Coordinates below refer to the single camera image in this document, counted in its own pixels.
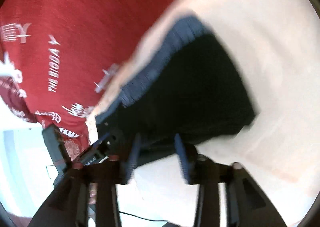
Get peach bed sheet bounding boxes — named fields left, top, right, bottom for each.
left=85, top=0, right=320, bottom=220

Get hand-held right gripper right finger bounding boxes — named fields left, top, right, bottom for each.
left=174, top=134, right=288, bottom=227

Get black cable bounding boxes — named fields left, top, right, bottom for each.
left=119, top=212, right=167, bottom=222

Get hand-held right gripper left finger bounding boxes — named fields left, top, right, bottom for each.
left=27, top=133, right=143, bottom=227

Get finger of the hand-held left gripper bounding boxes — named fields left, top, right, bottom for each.
left=96, top=122, right=120, bottom=149

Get person's left hand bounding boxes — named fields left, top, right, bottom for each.
left=87, top=182, right=99, bottom=205

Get black pants with blue stripes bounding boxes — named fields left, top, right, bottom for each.
left=96, top=15, right=256, bottom=167

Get red printed blanket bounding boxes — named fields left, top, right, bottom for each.
left=0, top=0, right=195, bottom=161

